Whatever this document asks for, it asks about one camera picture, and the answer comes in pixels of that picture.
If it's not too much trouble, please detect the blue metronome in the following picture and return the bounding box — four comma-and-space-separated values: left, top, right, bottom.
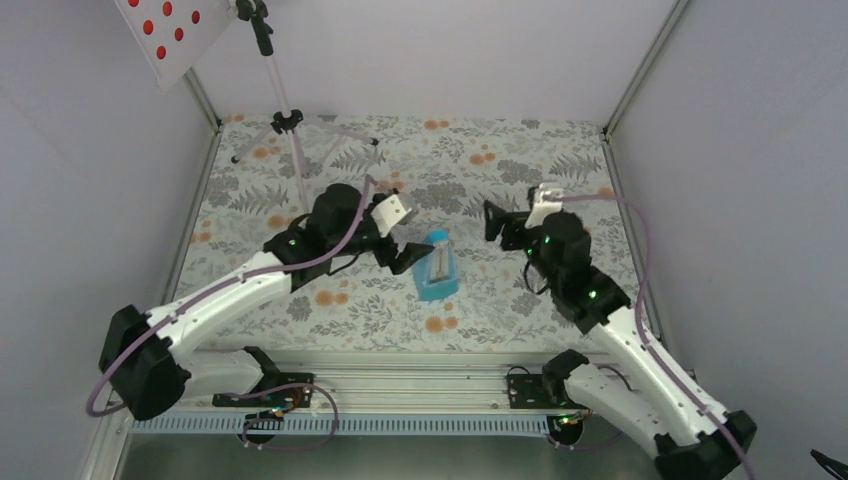
412, 229, 459, 302

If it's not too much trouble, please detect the white tripod music stand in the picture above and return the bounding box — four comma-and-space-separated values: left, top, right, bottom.
230, 0, 380, 208

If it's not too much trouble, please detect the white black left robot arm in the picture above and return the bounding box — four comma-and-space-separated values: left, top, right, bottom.
86, 183, 434, 420

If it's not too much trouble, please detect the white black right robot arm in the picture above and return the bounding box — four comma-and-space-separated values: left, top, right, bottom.
483, 201, 757, 479

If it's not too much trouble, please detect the floral patterned table mat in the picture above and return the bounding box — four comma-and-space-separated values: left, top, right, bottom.
203, 116, 638, 355

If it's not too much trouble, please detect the white sheet with red dots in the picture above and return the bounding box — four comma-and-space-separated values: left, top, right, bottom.
114, 0, 236, 92

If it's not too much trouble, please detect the black object at corner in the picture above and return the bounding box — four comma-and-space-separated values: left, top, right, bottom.
810, 449, 848, 480

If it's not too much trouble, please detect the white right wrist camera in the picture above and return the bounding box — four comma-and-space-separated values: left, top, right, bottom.
524, 182, 566, 229

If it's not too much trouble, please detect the aluminium front rail frame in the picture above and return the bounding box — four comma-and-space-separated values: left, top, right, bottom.
79, 349, 723, 480

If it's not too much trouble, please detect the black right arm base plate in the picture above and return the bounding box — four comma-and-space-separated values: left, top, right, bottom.
505, 366, 570, 410

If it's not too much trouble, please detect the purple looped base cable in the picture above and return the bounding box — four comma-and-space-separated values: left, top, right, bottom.
239, 382, 340, 454

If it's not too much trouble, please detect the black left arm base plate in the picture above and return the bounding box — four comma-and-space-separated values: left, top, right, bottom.
212, 372, 315, 410

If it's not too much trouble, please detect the perforated blue-grey cable duct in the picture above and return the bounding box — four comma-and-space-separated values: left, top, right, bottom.
130, 412, 548, 437

